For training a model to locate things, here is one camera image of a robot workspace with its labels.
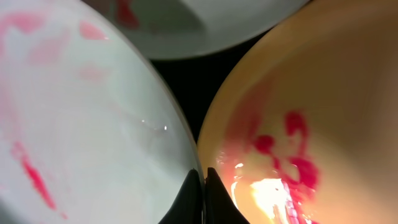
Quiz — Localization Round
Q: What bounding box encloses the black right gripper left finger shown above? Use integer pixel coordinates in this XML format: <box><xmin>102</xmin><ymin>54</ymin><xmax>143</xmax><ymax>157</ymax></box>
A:
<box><xmin>159</xmin><ymin>169</ymin><xmax>203</xmax><ymax>224</ymax></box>

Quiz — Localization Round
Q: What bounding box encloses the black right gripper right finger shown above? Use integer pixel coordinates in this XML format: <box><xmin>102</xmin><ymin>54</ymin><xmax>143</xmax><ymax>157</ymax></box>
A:
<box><xmin>205</xmin><ymin>167</ymin><xmax>249</xmax><ymax>224</ymax></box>

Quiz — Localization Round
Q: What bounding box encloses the yellow plate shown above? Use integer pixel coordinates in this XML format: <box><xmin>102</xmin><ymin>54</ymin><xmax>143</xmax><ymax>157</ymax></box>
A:
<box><xmin>198</xmin><ymin>0</ymin><xmax>397</xmax><ymax>223</ymax></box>

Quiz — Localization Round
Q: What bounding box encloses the mint green plate front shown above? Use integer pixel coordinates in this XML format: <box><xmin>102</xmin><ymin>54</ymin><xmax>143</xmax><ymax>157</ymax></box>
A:
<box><xmin>1</xmin><ymin>1</ymin><xmax>200</xmax><ymax>224</ymax></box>

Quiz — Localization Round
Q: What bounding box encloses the mint green plate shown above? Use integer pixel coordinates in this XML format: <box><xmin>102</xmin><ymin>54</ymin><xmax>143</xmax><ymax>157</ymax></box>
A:
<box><xmin>1</xmin><ymin>1</ymin><xmax>200</xmax><ymax>224</ymax></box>
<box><xmin>83</xmin><ymin>0</ymin><xmax>308</xmax><ymax>60</ymax></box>

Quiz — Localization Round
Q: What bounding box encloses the round black tray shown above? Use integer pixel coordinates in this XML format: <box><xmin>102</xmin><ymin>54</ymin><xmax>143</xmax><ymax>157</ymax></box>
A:
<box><xmin>150</xmin><ymin>34</ymin><xmax>264</xmax><ymax>140</ymax></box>

